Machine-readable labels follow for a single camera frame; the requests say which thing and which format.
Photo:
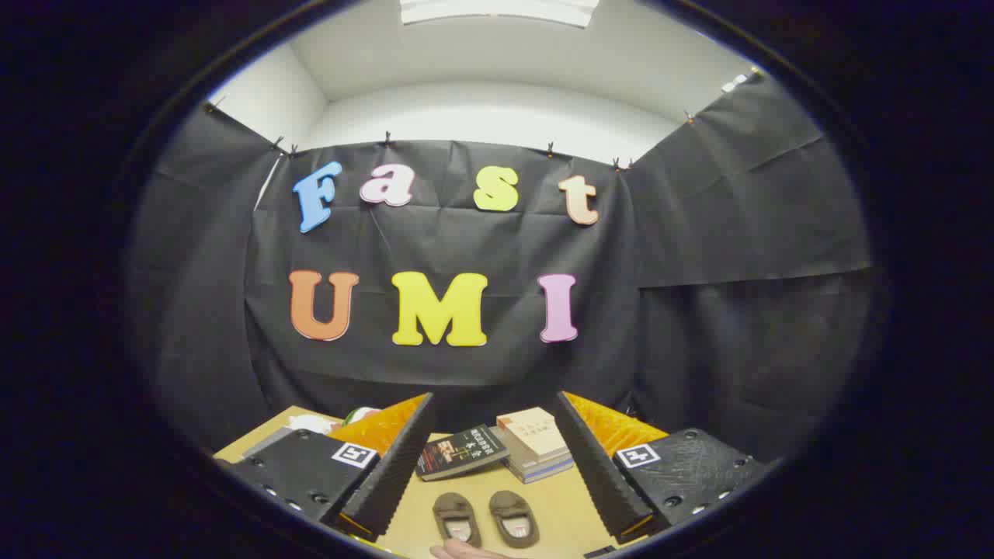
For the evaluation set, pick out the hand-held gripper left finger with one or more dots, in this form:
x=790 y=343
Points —
x=388 y=473

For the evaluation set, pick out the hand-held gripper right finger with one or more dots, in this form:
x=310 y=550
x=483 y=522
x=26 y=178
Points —
x=598 y=473

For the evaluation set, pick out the brown shoe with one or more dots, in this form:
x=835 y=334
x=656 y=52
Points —
x=514 y=512
x=457 y=512

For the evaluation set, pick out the blue cover book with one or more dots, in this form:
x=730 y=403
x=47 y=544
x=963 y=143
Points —
x=543 y=470

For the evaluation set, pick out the watermelon slice plush toy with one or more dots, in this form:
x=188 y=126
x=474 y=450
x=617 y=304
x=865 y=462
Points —
x=359 y=414

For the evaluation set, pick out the beige cover book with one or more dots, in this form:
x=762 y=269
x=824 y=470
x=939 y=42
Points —
x=532 y=435

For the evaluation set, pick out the dark cover book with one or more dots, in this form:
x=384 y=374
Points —
x=462 y=452

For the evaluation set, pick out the white plush toy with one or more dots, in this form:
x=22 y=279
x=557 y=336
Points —
x=311 y=424

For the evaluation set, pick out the black backdrop cloth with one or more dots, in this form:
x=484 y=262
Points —
x=466 y=233

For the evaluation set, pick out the ceiling light panel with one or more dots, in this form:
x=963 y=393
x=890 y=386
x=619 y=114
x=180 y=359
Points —
x=497 y=11

